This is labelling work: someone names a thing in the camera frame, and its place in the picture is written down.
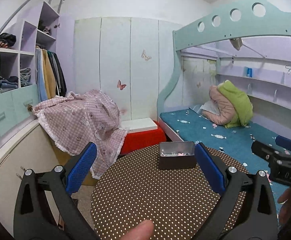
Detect person's left hand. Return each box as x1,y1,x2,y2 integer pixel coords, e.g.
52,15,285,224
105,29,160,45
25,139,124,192
120,220,154,240

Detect teal bed mattress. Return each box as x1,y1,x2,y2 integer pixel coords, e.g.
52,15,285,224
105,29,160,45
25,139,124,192
160,109,291,214

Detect green pillow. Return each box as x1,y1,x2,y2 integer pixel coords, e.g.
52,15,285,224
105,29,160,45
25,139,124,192
217,80,253,128

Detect beige cabinet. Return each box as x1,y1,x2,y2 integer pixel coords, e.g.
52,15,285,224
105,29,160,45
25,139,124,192
0,120,59,235

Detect pink quilted jacket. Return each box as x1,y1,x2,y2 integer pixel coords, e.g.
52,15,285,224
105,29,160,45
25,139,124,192
201,86,236,126

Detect blue box on shelf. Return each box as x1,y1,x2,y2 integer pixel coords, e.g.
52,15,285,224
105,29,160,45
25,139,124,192
246,67,253,78

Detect brown polka dot tablecloth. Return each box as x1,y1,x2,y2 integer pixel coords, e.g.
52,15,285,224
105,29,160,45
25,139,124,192
90,144,250,240

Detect pink checkered cloth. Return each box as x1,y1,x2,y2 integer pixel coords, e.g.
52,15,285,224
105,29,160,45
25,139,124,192
33,89,128,179

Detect dark metal tin box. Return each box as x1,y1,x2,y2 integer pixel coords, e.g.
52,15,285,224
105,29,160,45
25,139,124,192
158,141,196,170

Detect red ottoman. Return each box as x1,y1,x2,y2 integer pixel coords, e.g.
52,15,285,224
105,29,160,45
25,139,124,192
120,121,167,156

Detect lilac shelf unit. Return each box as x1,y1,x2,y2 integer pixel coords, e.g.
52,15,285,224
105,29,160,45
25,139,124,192
0,1,59,145

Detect white foam board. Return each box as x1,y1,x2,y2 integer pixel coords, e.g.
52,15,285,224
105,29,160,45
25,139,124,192
120,118,157,133

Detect hanging clothes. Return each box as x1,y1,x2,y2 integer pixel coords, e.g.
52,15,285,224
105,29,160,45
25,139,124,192
35,46,67,102

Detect pink butterfly sticker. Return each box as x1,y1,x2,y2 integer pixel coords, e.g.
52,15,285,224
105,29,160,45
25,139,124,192
117,80,127,90

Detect beige butterfly sticker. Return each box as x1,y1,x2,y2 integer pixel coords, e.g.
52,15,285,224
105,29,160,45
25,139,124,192
141,50,151,61

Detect white wardrobe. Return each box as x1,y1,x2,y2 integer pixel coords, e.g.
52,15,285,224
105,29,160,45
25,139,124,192
73,17,182,121

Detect teal bunk bed frame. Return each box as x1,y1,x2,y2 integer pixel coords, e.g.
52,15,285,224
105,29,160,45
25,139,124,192
157,0,291,138

